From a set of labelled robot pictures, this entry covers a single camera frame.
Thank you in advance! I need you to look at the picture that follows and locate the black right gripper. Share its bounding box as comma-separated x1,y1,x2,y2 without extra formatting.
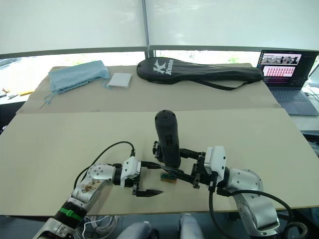
161,148,212,189

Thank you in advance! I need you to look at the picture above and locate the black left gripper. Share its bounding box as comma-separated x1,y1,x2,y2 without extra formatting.
132,161,165,198

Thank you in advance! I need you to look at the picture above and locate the small green and brown block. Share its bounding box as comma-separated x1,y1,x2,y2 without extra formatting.
160,171,178,184

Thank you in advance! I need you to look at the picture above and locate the grey rounded shape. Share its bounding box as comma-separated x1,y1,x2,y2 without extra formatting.
179,213,207,239
117,220,159,239

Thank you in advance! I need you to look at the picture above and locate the black racket bag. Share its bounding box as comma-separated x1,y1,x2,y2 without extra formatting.
136,56,265,91

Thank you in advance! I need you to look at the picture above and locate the flat white packet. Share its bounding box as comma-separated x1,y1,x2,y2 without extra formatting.
107,73,132,90

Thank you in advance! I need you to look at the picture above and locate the open grey laptop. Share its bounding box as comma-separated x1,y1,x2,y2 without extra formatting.
256,49,319,116

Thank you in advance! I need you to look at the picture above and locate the white roller blind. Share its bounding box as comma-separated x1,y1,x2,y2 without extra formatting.
148,0,319,52
0,0,148,55

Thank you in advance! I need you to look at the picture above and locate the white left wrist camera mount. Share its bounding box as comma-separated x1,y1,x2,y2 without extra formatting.
119,156,142,189

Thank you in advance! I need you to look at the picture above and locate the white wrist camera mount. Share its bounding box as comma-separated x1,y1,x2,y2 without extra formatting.
119,156,142,189
203,146,227,185

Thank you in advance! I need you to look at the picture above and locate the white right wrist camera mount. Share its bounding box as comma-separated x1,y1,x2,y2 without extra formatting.
203,146,227,185

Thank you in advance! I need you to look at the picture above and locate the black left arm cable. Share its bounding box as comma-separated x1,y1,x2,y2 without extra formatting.
74,141,137,190

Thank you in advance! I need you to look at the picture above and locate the white cable coil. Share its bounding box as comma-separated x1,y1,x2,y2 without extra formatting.
82,214,120,239

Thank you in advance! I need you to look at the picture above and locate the dark window frame post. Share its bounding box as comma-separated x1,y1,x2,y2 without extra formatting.
144,44,156,66

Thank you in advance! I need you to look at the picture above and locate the light blue drawstring bag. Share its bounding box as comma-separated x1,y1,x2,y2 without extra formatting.
39,60,110,110

